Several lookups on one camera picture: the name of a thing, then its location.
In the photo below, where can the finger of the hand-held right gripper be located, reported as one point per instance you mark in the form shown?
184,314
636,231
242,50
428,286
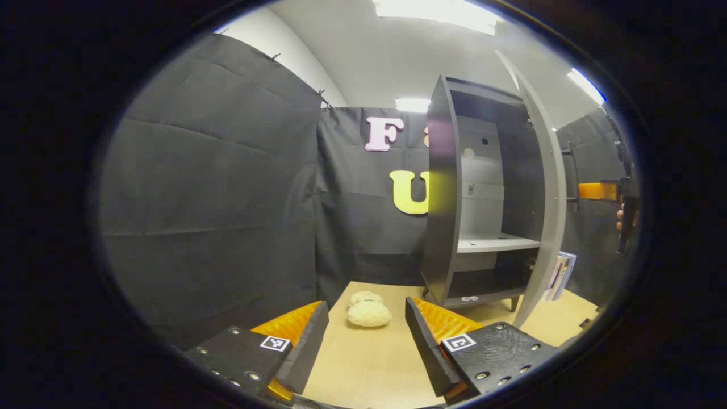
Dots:
596,191

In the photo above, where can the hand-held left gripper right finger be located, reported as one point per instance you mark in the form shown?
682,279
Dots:
426,346

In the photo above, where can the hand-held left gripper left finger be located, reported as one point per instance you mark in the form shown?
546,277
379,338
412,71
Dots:
306,349

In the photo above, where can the light grey cabinet door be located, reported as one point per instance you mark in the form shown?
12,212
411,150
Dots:
554,227

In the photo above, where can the dark grey cabinet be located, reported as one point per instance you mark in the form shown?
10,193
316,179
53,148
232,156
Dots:
440,227

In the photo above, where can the white cabinet shelf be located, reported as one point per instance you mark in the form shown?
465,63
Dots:
494,243

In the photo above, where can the blue grey book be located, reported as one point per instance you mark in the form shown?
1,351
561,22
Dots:
571,267

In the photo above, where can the cream plush toy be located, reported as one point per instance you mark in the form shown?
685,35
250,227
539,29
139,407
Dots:
369,314
365,296

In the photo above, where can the white pink book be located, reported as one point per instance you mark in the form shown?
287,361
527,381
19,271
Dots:
554,278

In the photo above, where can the ceiling light panel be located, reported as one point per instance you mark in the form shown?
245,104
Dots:
437,14
586,85
413,105

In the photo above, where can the black backdrop cloth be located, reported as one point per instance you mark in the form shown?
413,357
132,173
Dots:
216,199

